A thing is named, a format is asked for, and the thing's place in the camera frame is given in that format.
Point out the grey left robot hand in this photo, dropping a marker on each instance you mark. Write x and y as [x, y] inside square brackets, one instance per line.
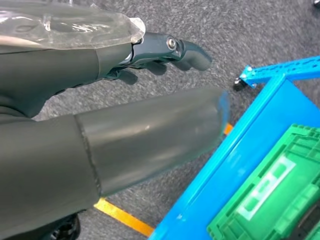
[62, 63]

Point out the blue metal shelf rack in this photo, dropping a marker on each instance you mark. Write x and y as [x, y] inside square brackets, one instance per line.
[250, 139]

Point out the black robot foot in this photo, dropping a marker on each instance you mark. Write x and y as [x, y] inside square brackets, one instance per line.
[66, 230]

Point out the loose yellow tape strip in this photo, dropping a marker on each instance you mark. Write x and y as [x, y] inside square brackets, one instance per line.
[124, 218]

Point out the green plastic crate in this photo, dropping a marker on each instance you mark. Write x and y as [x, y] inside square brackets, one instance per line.
[302, 149]

